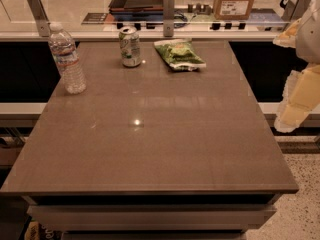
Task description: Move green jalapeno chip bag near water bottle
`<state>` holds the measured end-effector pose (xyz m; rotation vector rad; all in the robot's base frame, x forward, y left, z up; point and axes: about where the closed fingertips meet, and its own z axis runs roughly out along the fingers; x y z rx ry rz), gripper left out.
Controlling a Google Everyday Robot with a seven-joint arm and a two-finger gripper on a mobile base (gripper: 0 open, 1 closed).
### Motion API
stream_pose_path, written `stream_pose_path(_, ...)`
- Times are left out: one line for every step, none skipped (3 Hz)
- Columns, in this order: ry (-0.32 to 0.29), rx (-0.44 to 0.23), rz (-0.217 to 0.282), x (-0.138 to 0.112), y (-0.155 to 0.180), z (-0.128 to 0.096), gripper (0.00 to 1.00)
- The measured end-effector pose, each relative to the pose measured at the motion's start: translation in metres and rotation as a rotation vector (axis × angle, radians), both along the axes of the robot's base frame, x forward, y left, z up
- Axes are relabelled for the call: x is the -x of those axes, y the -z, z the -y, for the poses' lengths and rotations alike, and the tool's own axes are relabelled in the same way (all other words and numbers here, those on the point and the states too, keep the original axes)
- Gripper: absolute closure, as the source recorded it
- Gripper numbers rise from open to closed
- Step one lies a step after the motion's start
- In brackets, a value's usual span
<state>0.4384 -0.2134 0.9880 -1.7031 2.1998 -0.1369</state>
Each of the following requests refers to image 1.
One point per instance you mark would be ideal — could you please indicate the yellow snack bag below table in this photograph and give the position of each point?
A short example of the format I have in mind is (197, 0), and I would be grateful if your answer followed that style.
(36, 231)

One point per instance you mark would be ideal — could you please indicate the left metal bracket post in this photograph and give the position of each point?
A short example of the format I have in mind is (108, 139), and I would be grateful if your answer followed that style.
(40, 17)

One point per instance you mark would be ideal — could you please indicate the green jalapeno chip bag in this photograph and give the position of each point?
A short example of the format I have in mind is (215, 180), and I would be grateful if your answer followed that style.
(179, 55)

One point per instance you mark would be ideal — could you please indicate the right metal bracket post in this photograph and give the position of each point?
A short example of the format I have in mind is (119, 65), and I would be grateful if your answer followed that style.
(297, 4)

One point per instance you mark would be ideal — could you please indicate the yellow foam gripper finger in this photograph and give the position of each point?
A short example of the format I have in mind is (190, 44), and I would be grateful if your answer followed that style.
(301, 95)
(289, 37)

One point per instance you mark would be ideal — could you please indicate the brown table with drawers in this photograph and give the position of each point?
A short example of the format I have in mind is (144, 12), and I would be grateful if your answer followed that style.
(145, 150)

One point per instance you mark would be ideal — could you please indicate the cardboard box with label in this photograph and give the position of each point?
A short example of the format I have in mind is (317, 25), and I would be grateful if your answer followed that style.
(232, 9)

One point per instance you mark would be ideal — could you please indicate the clear plastic water bottle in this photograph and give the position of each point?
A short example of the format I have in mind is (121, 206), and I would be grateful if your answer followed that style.
(65, 55)

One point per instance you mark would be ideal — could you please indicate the green white soda can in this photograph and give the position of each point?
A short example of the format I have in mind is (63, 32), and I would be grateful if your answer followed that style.
(129, 46)

